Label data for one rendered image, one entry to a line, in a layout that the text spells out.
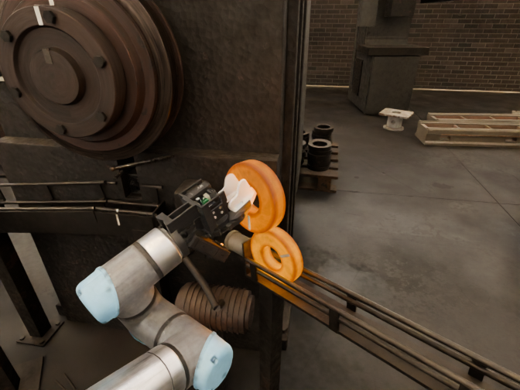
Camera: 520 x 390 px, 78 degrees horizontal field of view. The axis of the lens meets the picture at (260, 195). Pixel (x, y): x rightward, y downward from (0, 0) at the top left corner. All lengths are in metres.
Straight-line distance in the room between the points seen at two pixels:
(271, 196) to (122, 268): 0.28
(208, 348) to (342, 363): 1.04
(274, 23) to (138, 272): 0.67
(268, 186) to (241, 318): 0.46
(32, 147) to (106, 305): 0.84
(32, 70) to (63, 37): 0.11
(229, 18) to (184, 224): 0.57
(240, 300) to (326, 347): 0.67
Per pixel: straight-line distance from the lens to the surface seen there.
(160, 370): 0.50
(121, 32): 0.84
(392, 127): 4.38
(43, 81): 0.90
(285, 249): 0.76
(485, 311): 1.96
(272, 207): 0.62
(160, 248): 0.54
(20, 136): 1.39
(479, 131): 4.18
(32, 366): 1.72
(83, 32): 0.82
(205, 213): 0.55
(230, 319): 0.96
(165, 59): 0.83
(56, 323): 1.82
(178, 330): 0.56
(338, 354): 1.54
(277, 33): 0.91
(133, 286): 0.54
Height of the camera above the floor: 1.24
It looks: 29 degrees down
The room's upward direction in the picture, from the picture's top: straight up
